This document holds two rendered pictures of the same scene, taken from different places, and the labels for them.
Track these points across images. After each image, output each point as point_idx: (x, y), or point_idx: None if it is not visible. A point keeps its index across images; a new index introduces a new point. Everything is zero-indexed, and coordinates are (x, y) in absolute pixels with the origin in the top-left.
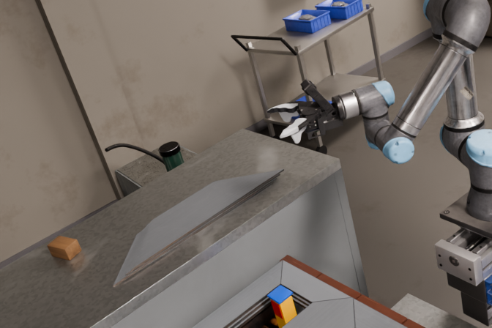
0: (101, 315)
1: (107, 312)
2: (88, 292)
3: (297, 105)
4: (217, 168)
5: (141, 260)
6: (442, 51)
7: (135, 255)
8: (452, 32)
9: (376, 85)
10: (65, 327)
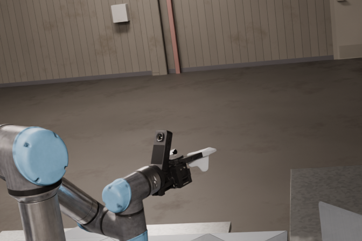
0: (294, 194)
1: (294, 196)
2: (333, 195)
3: (186, 155)
4: None
5: (322, 209)
6: None
7: (338, 210)
8: None
9: (117, 179)
10: (307, 184)
